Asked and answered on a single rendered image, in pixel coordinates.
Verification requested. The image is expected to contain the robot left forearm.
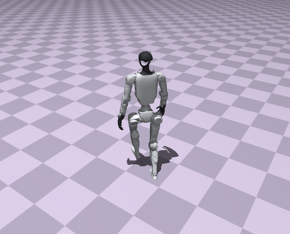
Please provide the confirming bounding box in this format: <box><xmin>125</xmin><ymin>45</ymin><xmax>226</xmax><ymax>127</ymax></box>
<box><xmin>119</xmin><ymin>95</ymin><xmax>128</xmax><ymax>117</ymax></box>

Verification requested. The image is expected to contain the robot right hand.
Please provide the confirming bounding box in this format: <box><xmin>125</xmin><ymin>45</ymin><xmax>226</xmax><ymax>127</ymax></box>
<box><xmin>156</xmin><ymin>105</ymin><xmax>166</xmax><ymax>116</ymax></box>

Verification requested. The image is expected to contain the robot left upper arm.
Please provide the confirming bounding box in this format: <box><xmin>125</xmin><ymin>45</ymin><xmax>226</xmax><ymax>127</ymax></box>
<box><xmin>124</xmin><ymin>74</ymin><xmax>136</xmax><ymax>102</ymax></box>

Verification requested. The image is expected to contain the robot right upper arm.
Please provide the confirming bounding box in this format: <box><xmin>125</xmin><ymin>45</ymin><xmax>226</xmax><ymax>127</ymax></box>
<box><xmin>156</xmin><ymin>72</ymin><xmax>167</xmax><ymax>97</ymax></box>

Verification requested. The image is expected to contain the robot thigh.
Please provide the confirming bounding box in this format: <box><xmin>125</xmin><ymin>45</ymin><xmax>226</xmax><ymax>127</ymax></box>
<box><xmin>128</xmin><ymin>113</ymin><xmax>140</xmax><ymax>140</ymax></box>
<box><xmin>148</xmin><ymin>113</ymin><xmax>162</xmax><ymax>150</ymax></box>

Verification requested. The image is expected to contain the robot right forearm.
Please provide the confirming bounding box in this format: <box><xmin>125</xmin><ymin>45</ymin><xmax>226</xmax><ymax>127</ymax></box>
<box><xmin>160</xmin><ymin>95</ymin><xmax>168</xmax><ymax>108</ymax></box>

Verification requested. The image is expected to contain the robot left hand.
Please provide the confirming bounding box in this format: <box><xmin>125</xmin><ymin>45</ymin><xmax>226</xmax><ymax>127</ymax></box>
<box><xmin>118</xmin><ymin>115</ymin><xmax>124</xmax><ymax>130</ymax></box>

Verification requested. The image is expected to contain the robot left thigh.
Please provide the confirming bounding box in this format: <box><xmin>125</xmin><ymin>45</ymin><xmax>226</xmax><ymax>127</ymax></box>
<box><xmin>128</xmin><ymin>113</ymin><xmax>140</xmax><ymax>140</ymax></box>

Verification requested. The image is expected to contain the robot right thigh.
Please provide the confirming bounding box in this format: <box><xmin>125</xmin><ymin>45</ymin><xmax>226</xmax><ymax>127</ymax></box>
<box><xmin>148</xmin><ymin>113</ymin><xmax>162</xmax><ymax>150</ymax></box>

